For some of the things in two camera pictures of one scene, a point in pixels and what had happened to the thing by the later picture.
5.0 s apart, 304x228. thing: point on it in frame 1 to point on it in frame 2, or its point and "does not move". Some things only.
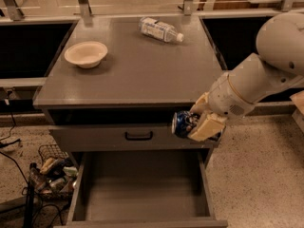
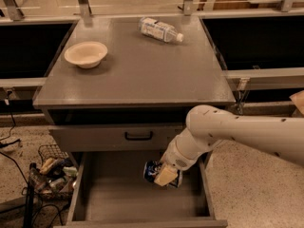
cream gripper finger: (209, 124) to (165, 175)
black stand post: (28, 210) does not move
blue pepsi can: (182, 123) to (150, 169)
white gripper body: (225, 96) to (174, 158)
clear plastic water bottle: (151, 28) does not move
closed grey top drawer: (123, 137) does not move
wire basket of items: (55, 175) does not move
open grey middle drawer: (142, 189) does not move
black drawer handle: (138, 138) does not move
